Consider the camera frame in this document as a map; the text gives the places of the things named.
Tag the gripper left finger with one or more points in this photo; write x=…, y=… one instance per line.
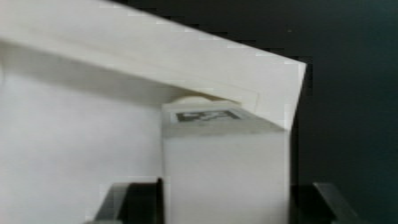
x=132, y=204

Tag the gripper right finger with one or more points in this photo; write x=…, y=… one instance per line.
x=320, y=206

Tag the white leg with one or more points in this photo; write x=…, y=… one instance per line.
x=226, y=165

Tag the white square tabletop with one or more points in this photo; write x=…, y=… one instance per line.
x=98, y=63

